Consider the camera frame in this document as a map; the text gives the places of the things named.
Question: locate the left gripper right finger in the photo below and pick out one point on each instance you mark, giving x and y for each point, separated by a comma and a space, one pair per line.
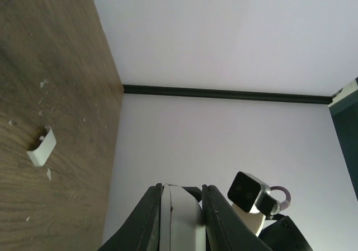
224, 229

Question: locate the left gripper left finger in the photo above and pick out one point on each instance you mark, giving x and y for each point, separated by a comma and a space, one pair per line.
141, 230

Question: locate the white battery cover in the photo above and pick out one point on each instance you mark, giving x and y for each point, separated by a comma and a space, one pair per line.
40, 155

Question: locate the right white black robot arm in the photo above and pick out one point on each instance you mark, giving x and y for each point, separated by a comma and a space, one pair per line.
283, 234

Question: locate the white remote control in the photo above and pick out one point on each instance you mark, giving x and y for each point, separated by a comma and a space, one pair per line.
182, 225

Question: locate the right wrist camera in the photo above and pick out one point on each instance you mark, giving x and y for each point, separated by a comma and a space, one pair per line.
252, 202

